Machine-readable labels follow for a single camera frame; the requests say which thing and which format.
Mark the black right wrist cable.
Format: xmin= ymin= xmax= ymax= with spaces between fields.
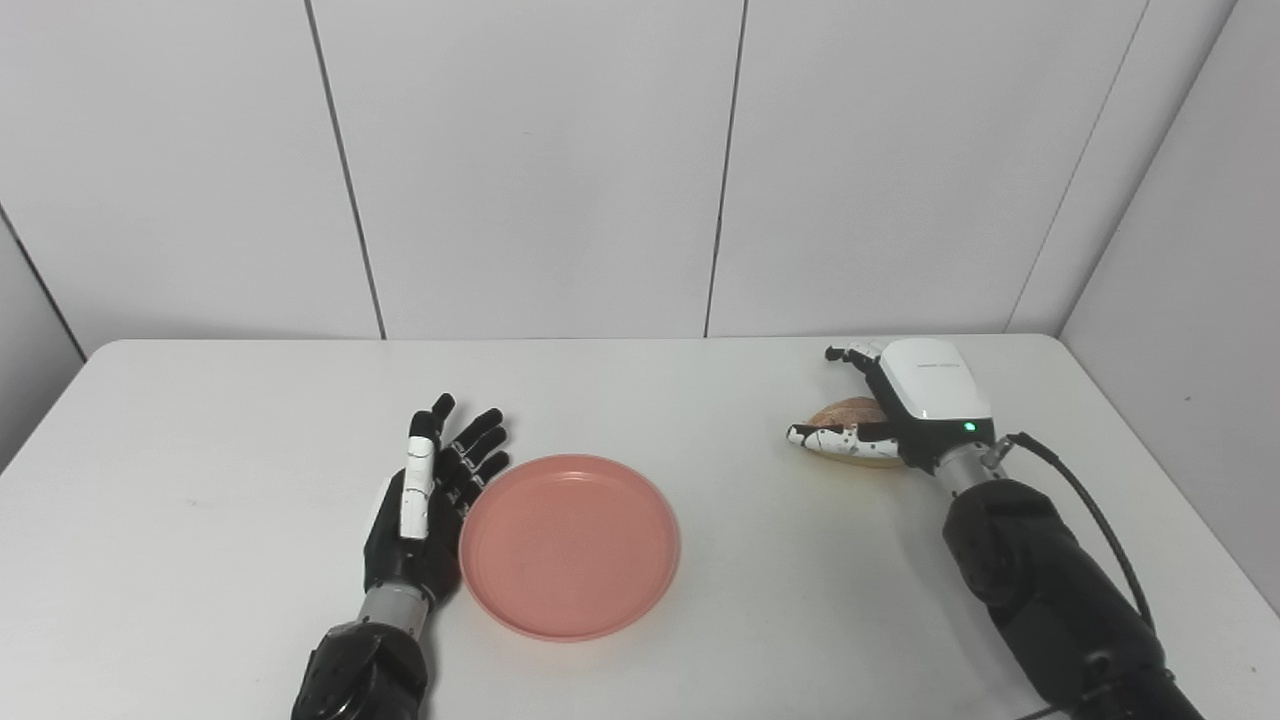
xmin=985 ymin=432 xmax=1157 ymax=637

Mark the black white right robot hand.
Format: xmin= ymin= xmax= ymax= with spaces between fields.
xmin=787 ymin=338 xmax=998 ymax=473

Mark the pink round plate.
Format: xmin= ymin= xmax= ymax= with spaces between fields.
xmin=458 ymin=454 xmax=682 ymax=643

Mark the golden crusty bread roll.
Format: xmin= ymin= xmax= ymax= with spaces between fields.
xmin=806 ymin=397 xmax=906 ymax=469

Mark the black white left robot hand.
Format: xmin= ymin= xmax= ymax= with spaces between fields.
xmin=363 ymin=393 xmax=511 ymax=606

